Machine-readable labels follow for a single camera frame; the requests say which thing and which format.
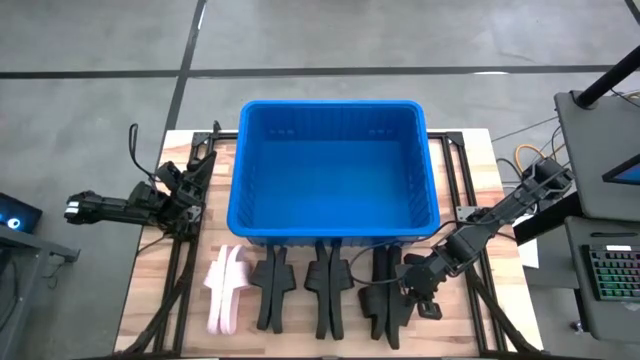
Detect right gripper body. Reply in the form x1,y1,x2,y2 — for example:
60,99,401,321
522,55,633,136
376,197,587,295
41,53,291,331
403,247,454,301

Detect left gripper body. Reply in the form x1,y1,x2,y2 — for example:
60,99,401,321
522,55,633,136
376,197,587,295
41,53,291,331
174,167,207,210

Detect blue plastic bin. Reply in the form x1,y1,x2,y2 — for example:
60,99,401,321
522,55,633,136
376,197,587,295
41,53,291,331
226,99,442,247

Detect white paper sheet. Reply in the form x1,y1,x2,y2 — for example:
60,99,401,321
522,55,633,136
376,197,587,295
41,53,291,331
518,214,541,270

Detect black desk support bar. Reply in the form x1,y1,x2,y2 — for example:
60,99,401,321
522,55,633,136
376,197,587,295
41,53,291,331
512,191,584,246

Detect black device with blue light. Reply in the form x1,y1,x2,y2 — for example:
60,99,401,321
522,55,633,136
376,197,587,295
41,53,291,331
0,191,44,234

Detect grey metal cart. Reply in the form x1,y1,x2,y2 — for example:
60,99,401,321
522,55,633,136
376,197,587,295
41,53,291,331
0,223,81,351

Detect grey desk with keyboard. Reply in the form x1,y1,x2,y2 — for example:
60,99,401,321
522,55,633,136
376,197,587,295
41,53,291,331
563,215,640,344

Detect backlit black keyboard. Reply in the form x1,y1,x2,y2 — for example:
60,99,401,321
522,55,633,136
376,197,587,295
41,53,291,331
581,243,640,303

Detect grey desk with pole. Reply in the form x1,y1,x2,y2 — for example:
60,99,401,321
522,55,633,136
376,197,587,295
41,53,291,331
553,89,640,223

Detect black framed monitor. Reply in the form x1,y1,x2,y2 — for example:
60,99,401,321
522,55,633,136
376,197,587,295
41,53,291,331
601,153,640,187

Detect black pole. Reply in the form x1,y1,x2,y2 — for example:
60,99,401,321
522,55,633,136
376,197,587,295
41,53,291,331
573,43,640,109

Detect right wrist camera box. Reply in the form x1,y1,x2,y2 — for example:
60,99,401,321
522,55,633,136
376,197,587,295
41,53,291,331
416,298,444,322

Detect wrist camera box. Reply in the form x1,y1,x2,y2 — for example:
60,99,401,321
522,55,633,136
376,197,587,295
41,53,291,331
416,298,444,322
156,161,184,192

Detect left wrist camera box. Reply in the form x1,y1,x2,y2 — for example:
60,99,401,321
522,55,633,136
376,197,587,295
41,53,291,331
156,161,184,192

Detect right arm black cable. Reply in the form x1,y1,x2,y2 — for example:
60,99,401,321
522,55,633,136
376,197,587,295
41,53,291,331
347,219,464,286

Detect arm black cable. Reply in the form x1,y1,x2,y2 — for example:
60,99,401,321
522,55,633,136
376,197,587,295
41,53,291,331
347,219,464,286
128,122,162,182

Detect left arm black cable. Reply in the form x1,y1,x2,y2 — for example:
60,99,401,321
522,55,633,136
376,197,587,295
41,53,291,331
128,122,162,182

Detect black aluminium table frame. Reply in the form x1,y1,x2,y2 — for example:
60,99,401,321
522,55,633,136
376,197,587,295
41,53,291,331
113,119,544,359

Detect orange cable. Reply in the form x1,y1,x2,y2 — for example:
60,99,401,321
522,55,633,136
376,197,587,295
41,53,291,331
514,143,544,174

